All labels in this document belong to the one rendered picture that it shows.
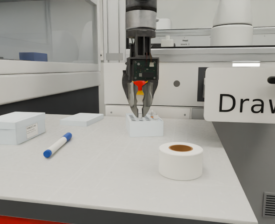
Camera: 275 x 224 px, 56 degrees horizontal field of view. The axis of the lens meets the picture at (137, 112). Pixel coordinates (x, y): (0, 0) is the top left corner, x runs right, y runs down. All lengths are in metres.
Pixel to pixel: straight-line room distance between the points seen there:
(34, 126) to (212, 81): 0.43
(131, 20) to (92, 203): 0.43
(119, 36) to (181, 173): 0.62
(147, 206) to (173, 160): 0.09
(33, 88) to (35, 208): 0.81
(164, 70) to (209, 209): 0.61
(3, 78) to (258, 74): 0.79
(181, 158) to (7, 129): 0.39
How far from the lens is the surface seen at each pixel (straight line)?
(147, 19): 0.63
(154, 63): 0.61
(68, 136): 0.61
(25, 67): 1.11
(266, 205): 1.03
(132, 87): 0.64
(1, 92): 1.00
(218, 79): 0.55
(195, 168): 0.41
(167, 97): 0.89
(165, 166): 0.41
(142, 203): 0.34
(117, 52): 0.91
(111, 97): 0.92
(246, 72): 0.55
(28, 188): 0.41
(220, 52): 0.88
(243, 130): 0.92
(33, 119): 0.67
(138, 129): 0.63
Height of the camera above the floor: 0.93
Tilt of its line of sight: 10 degrees down
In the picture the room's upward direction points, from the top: straight up
